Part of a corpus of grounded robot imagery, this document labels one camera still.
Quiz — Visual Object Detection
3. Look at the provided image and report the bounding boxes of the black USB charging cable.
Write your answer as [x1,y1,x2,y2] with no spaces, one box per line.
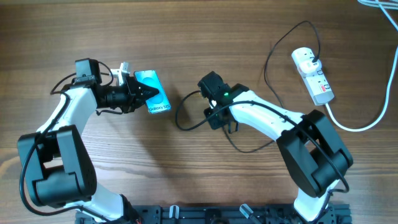
[222,20,322,154]

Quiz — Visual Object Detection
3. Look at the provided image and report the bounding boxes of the white cables at corner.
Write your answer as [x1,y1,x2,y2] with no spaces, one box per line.
[356,0,398,24]

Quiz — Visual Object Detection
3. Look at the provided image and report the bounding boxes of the white power strip cord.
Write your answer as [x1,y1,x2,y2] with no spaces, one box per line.
[325,45,398,133]

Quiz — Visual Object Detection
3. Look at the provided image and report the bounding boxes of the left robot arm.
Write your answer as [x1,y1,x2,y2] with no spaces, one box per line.
[17,58,160,223]

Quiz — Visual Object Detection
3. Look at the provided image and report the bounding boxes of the white USB charger plug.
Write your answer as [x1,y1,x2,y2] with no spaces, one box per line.
[299,59,322,75]

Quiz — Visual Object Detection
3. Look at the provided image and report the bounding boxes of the white power strip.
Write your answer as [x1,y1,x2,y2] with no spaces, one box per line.
[291,47,335,106]

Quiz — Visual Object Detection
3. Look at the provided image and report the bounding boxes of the teal Galaxy smartphone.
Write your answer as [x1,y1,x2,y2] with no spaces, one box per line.
[134,70,172,114]

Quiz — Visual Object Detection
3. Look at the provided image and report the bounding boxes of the black left camera cable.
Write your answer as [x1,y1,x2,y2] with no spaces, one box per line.
[19,60,125,224]

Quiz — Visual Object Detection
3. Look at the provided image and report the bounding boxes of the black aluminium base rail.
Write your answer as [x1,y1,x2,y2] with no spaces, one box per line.
[75,203,353,224]

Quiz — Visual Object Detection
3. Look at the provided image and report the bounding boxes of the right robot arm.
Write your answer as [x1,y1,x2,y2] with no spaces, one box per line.
[198,72,353,223]

